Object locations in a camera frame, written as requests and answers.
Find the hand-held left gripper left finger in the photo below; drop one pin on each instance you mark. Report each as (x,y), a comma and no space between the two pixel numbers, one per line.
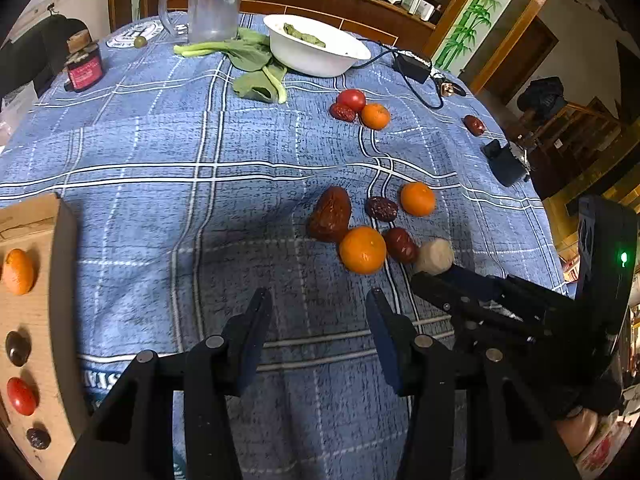
(250,345)

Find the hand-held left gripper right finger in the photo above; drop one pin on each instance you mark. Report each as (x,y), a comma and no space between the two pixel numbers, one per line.
(387,347)

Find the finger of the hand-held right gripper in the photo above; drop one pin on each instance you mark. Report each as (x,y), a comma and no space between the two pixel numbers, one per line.
(475,282)
(440,292)

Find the pale yam chunk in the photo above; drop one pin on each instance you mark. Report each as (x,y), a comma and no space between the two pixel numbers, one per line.
(434,256)

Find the cardboard box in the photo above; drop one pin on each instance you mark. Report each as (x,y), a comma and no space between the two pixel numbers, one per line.
(35,320)

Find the large red tomato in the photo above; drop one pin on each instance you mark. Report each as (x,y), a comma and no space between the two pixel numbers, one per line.
(21,396)

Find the large orange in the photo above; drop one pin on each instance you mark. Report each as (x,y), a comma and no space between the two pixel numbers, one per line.
(18,271)

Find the small orange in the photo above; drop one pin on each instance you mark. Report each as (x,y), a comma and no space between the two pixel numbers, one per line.
(375,116)
(362,249)
(417,199)

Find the large wrinkled red date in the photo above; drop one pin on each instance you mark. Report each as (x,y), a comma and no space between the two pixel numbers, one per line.
(330,214)

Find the wooden stair railing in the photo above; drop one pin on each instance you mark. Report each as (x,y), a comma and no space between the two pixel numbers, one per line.
(580,127)

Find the blue plaid tablecloth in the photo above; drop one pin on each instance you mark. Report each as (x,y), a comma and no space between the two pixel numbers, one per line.
(225,170)

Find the dark jacket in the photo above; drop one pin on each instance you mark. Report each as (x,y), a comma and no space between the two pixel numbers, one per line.
(542,95)

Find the bunch of keys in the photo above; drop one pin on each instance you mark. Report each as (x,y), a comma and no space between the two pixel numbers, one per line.
(450,89)

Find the small red tomato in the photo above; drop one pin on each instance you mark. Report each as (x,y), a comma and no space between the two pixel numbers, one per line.
(351,100)

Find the wooden door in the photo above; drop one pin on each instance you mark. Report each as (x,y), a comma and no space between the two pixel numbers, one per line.
(520,60)

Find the white bowl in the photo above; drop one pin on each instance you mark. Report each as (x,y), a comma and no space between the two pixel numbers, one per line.
(315,45)

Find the green leafy vegetable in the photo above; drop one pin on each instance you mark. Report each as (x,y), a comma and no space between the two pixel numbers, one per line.
(250,62)

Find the white box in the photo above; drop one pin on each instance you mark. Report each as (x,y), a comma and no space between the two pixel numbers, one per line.
(417,4)

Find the small green olive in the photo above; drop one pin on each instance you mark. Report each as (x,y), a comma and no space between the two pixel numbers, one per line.
(140,41)

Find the dark jar with red label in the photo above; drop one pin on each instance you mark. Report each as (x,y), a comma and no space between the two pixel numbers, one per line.
(84,65)

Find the clear plastic pitcher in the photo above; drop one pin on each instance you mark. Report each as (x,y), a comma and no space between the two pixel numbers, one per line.
(207,2)

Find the black chair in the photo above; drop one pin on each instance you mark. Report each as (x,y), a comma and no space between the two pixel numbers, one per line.
(37,50)

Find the bamboo wall poster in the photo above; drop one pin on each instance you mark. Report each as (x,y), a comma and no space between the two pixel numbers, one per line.
(472,22)

